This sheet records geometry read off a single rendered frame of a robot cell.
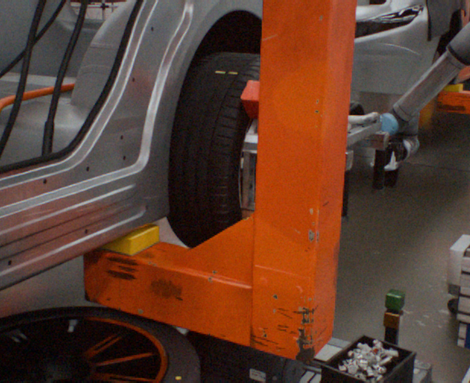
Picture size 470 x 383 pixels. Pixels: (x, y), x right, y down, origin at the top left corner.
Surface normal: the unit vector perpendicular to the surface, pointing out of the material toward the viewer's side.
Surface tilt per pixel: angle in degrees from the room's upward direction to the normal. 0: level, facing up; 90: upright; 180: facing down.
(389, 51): 90
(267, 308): 90
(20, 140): 73
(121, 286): 90
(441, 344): 0
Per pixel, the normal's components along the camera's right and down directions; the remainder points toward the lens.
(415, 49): 0.49, 0.26
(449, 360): 0.03, -0.96
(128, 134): 0.88, 0.15
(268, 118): -0.47, 0.22
